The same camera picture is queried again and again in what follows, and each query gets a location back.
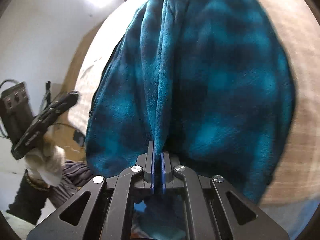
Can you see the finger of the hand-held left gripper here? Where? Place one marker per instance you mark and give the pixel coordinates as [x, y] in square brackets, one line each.
[66, 102]

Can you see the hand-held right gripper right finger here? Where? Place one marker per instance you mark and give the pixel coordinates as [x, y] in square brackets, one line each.
[164, 172]

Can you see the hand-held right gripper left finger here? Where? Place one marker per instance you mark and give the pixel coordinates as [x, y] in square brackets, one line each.
[151, 170]

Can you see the blue plaid fleece jacket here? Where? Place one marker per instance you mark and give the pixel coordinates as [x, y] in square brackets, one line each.
[212, 92]

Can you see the person's left forearm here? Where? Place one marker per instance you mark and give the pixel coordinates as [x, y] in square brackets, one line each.
[25, 202]

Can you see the person's left hand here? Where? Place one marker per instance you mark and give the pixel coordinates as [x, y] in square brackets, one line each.
[50, 162]

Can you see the person's grey ribbed clothing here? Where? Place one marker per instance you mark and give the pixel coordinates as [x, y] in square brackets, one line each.
[75, 177]

